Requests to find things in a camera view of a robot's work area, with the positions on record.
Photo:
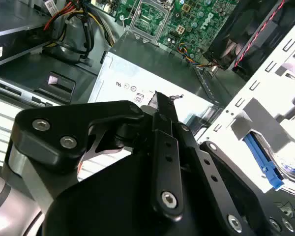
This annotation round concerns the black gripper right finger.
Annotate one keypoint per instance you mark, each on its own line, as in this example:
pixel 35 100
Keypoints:
pixel 211 167

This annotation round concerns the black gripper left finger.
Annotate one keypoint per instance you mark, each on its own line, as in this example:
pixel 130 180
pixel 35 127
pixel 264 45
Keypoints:
pixel 88 113

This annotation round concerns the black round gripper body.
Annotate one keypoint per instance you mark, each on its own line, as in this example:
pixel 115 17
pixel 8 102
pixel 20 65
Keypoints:
pixel 108 196

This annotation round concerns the hard disk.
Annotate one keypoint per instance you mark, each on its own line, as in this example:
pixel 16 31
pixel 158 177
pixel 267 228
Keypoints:
pixel 263 159

